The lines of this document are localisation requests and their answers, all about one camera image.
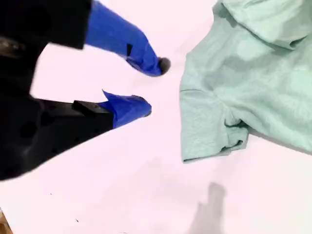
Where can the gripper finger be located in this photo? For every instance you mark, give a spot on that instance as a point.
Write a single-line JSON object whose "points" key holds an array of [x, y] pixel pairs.
{"points": [[80, 122], [117, 31]]}

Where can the pale green T-shirt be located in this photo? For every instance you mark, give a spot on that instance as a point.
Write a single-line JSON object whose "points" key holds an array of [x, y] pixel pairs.
{"points": [[243, 85]]}

